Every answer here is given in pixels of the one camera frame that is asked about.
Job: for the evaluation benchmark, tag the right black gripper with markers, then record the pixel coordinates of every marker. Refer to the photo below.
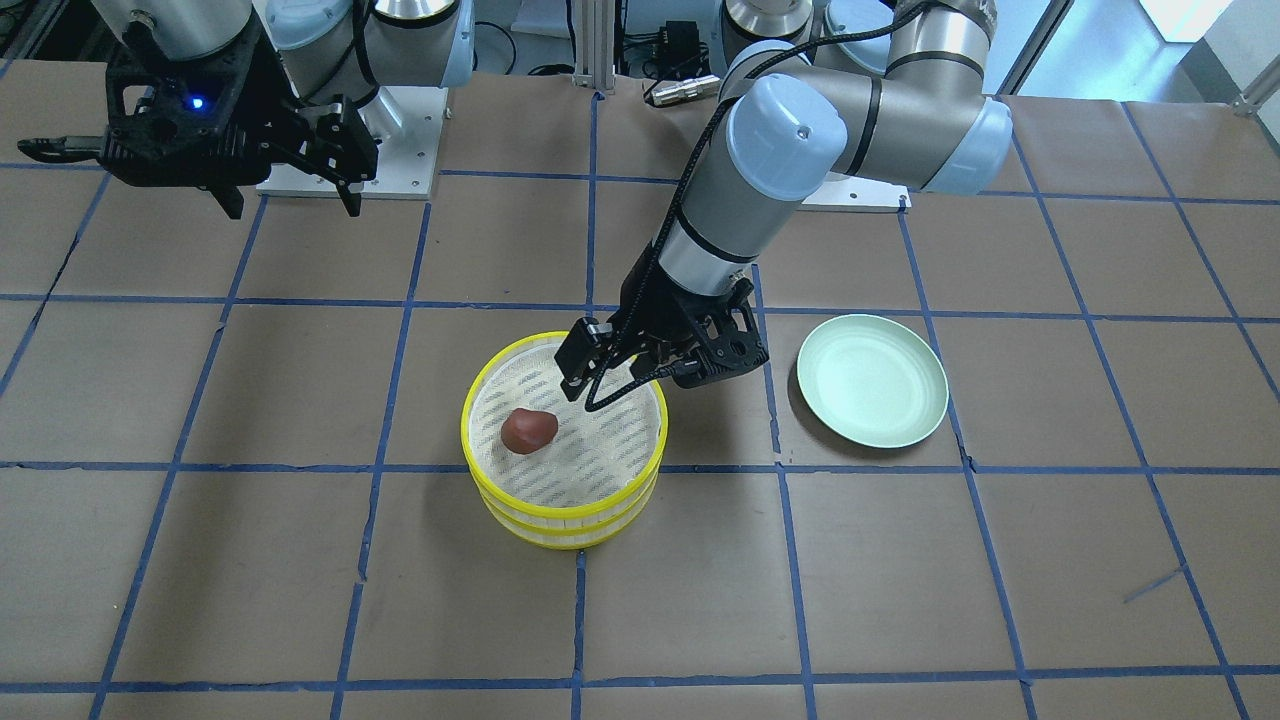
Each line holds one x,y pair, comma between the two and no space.
262,88

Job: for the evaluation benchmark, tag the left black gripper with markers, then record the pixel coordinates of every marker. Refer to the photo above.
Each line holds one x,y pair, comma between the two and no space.
648,302

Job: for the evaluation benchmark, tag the brown red bun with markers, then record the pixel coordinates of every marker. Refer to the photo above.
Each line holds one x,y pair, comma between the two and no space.
526,431

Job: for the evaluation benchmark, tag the yellow steamer layer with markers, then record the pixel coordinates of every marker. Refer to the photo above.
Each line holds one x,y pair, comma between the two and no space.
595,462
572,533

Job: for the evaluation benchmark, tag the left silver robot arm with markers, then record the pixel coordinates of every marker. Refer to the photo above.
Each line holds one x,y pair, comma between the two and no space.
782,125

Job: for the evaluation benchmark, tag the light green plate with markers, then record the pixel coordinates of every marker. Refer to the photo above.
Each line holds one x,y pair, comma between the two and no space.
873,381

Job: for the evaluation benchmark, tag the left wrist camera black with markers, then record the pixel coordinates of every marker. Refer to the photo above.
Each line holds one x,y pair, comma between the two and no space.
587,348

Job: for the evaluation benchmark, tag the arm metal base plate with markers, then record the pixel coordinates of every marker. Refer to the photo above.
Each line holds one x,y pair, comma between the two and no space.
849,194
406,123

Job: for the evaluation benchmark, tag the aluminium frame post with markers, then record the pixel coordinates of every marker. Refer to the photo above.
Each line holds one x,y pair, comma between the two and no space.
595,32

